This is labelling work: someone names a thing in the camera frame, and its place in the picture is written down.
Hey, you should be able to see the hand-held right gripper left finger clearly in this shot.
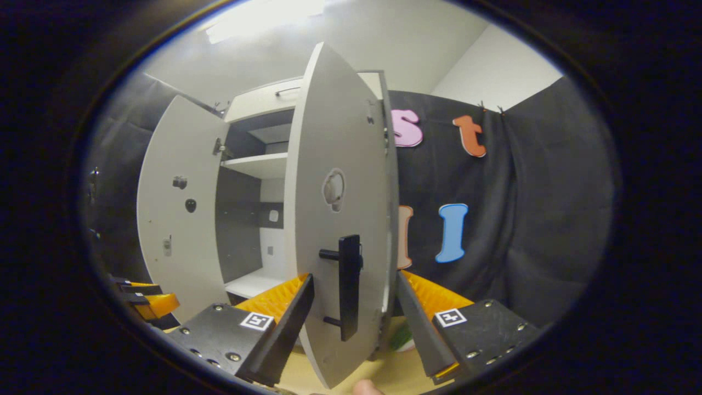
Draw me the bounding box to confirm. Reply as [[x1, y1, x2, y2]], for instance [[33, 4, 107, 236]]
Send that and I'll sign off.
[[165, 273, 316, 388]]

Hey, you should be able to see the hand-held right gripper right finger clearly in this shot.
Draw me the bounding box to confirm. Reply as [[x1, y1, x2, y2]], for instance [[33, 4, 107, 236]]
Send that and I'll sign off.
[[396, 270, 544, 386]]

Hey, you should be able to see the white cabinet door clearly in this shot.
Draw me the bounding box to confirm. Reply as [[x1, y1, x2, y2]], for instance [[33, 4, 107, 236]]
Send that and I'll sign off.
[[284, 41, 398, 390], [136, 94, 231, 324]]

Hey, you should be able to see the white grey cabinet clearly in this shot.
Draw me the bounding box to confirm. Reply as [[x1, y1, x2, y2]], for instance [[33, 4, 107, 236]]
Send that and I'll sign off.
[[213, 70, 401, 363]]

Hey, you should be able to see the white cabinet shelf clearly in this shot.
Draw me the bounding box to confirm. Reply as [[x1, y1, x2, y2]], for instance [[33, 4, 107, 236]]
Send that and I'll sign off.
[[221, 153, 288, 179]]

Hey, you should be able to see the green white plastic object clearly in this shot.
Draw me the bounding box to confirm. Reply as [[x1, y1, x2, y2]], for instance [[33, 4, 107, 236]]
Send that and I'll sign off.
[[390, 321, 416, 353]]

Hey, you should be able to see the black right door handle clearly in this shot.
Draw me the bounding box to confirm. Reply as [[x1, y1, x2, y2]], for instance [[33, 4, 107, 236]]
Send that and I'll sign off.
[[319, 235, 364, 342]]

